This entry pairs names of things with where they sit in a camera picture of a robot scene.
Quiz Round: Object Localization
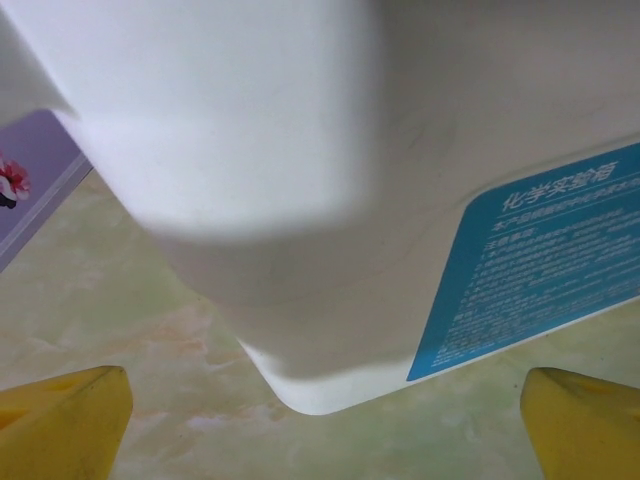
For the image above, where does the white storage box blue lid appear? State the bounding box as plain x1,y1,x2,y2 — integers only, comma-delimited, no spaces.
0,0,640,416

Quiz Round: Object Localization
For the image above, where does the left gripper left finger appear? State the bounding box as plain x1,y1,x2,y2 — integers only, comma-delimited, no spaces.
0,365,134,480

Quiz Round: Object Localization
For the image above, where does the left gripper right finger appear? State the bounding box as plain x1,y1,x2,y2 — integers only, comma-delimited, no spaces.
519,366,640,480

